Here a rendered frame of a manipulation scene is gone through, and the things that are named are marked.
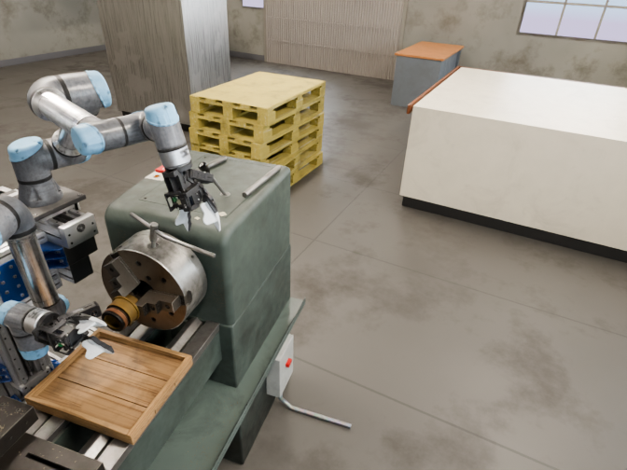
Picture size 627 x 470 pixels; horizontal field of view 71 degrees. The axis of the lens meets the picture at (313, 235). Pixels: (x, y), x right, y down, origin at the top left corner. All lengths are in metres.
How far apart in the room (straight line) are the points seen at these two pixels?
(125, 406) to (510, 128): 3.36
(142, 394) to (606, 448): 2.22
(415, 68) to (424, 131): 3.54
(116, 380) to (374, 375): 1.55
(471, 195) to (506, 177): 0.33
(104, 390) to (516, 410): 2.04
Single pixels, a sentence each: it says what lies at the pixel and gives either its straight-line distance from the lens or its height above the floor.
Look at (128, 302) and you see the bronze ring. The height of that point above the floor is 1.12.
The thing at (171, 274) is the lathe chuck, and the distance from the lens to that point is 1.39.
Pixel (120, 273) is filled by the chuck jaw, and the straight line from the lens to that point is 1.46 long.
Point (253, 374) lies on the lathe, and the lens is 1.92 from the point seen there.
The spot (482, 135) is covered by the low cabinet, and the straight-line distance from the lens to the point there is 3.98.
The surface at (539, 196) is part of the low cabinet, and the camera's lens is 4.11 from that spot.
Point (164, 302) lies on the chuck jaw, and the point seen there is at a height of 1.10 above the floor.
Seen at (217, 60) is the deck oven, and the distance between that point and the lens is 6.35.
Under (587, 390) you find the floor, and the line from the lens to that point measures 3.05.
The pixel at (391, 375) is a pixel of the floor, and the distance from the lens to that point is 2.68.
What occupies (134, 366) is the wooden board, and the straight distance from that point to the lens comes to 1.56.
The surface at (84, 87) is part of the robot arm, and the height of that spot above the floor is 1.64.
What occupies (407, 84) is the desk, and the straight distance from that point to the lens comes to 7.60.
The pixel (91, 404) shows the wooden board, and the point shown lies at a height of 0.89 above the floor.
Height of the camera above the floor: 1.99
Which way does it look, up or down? 32 degrees down
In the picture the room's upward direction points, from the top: 3 degrees clockwise
